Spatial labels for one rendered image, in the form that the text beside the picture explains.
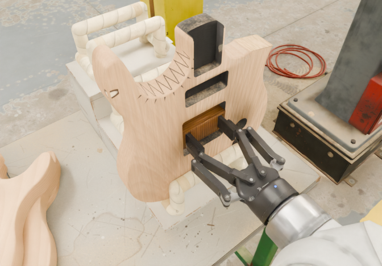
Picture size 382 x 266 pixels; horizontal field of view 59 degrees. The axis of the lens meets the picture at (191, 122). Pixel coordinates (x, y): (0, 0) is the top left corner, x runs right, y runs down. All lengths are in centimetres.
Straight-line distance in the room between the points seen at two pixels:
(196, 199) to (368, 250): 50
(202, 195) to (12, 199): 40
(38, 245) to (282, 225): 47
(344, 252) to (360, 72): 151
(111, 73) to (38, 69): 240
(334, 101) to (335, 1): 186
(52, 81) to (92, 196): 190
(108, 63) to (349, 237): 33
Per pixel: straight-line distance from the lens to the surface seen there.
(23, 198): 77
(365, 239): 37
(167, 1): 191
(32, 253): 76
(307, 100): 201
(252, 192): 56
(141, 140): 55
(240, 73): 61
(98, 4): 348
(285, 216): 52
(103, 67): 44
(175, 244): 77
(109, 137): 82
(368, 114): 186
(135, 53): 91
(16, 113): 253
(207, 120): 63
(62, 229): 83
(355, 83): 185
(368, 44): 173
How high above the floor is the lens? 164
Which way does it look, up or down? 49 degrees down
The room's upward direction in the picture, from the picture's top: straight up
